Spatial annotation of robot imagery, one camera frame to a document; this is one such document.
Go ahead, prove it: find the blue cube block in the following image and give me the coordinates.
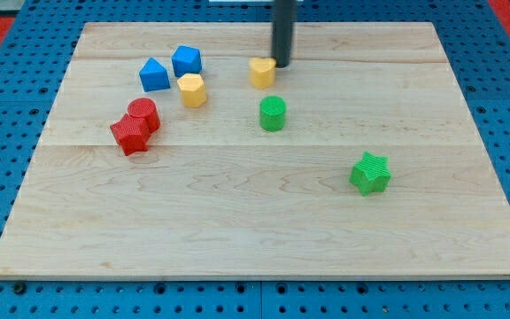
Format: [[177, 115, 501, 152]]
[[171, 45, 203, 77]]

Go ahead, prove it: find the green cylinder block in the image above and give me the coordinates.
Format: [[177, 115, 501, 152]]
[[259, 96, 286, 132]]

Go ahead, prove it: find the light wooden board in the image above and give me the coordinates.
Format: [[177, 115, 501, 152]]
[[0, 22, 510, 281]]

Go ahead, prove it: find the yellow heart block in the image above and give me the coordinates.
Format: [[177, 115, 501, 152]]
[[249, 57, 276, 89]]

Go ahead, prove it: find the yellow hexagon block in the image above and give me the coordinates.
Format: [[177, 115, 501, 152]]
[[177, 74, 207, 108]]

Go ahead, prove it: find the green star block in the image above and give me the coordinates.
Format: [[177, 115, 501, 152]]
[[348, 152, 391, 196]]

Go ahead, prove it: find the red cylinder block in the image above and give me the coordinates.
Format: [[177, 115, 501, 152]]
[[127, 97, 161, 133]]

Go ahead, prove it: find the red star block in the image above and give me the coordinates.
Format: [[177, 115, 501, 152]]
[[110, 113, 151, 156]]

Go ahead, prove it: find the blue triangular prism block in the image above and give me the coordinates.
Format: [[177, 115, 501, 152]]
[[139, 58, 171, 92]]

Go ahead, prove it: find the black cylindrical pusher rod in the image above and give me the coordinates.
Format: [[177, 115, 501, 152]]
[[271, 0, 298, 68]]

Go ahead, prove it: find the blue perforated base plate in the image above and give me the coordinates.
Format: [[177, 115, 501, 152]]
[[0, 0, 510, 318]]

